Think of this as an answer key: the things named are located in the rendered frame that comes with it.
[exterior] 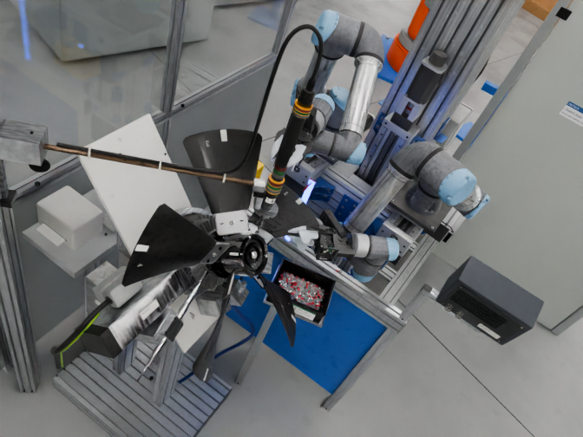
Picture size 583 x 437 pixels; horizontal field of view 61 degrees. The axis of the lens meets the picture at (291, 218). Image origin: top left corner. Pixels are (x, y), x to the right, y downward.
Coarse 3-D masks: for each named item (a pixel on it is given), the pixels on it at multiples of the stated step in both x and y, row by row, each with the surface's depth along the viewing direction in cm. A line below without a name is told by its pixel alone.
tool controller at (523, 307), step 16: (464, 272) 155; (480, 272) 156; (496, 272) 157; (448, 288) 160; (464, 288) 154; (480, 288) 153; (496, 288) 154; (512, 288) 154; (448, 304) 165; (464, 304) 160; (480, 304) 155; (496, 304) 151; (512, 304) 152; (528, 304) 152; (464, 320) 167; (480, 320) 161; (496, 320) 155; (512, 320) 151; (528, 320) 150; (496, 336) 162; (512, 336) 158
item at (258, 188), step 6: (258, 180) 132; (264, 180) 133; (252, 186) 133; (258, 186) 131; (264, 186) 131; (258, 192) 132; (264, 192) 133; (258, 198) 134; (258, 204) 136; (276, 204) 141; (258, 210) 137; (264, 210) 138; (276, 210) 139; (264, 216) 137; (270, 216) 137
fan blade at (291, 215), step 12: (288, 204) 161; (300, 204) 164; (252, 216) 152; (276, 216) 155; (288, 216) 157; (300, 216) 160; (312, 216) 165; (264, 228) 149; (276, 228) 151; (288, 228) 154
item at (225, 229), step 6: (240, 210) 139; (216, 216) 139; (222, 216) 139; (228, 216) 139; (234, 216) 139; (240, 216) 139; (246, 216) 139; (216, 222) 139; (222, 222) 139; (228, 222) 139; (234, 222) 139; (240, 222) 139; (246, 222) 139; (222, 228) 139; (228, 228) 139; (234, 228) 139; (240, 228) 139; (246, 228) 140; (222, 234) 139
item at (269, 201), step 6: (312, 84) 109; (300, 90) 112; (306, 90) 111; (312, 90) 111; (300, 96) 112; (306, 96) 111; (312, 96) 111; (300, 102) 112; (306, 102) 112; (312, 102) 113; (264, 198) 135; (270, 198) 134; (276, 198) 135; (264, 204) 137; (270, 204) 136; (270, 210) 138
